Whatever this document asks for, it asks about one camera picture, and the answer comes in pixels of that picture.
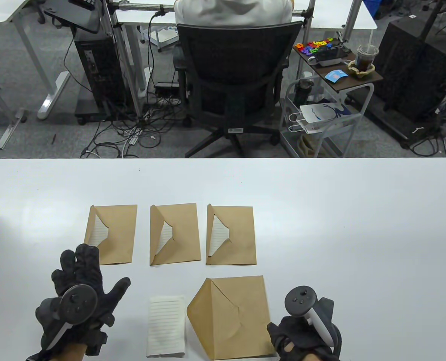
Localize person's right hand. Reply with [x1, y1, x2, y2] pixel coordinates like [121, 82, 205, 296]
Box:
[267, 299, 344, 361]

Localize person's left hand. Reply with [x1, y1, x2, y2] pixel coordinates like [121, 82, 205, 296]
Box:
[35, 244, 131, 356]

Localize brown paper envelope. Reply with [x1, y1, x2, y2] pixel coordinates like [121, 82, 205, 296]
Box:
[149, 203, 201, 266]
[84, 205, 138, 265]
[187, 275, 277, 360]
[206, 204, 257, 266]

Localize person's left forearm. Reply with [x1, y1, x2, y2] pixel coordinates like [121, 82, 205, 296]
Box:
[27, 340, 88, 361]

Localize beige sandals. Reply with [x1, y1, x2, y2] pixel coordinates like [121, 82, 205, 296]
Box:
[297, 133, 330, 158]

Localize black power box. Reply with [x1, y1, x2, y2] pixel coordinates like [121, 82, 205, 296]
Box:
[154, 82, 181, 94]

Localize black computer tower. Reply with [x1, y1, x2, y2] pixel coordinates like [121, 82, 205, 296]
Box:
[74, 30, 127, 124]

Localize white paper bag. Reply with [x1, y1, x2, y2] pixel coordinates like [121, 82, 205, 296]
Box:
[289, 102, 353, 135]

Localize black drink bottle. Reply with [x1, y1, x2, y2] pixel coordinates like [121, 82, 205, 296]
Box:
[294, 78, 314, 106]

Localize white cart with brown top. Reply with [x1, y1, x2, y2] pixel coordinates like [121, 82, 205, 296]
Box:
[281, 38, 384, 158]

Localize black mesh office chair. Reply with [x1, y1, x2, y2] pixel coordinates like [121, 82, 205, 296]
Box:
[172, 20, 304, 158]

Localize black keyboard tray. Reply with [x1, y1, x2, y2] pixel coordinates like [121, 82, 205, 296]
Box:
[42, 0, 103, 34]

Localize beige cardboard cup holder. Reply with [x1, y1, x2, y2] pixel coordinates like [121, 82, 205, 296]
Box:
[348, 60, 376, 80]

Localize iced drink plastic cup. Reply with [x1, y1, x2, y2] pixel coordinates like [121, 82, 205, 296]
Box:
[357, 30, 380, 72]

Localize pile of colourful toy letters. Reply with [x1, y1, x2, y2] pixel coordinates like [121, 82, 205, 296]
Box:
[295, 37, 340, 56]

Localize large black equipment case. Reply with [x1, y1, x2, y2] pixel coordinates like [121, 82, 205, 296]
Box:
[373, 17, 446, 123]

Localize black controller with white handle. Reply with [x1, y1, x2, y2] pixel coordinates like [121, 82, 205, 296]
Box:
[285, 287, 338, 346]
[42, 285, 98, 348]

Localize grey metal desk frame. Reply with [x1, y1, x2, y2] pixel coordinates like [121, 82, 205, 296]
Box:
[0, 70, 28, 150]

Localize aluminium frame post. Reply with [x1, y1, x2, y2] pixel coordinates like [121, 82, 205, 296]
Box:
[102, 0, 142, 119]
[342, 0, 362, 42]
[297, 0, 317, 79]

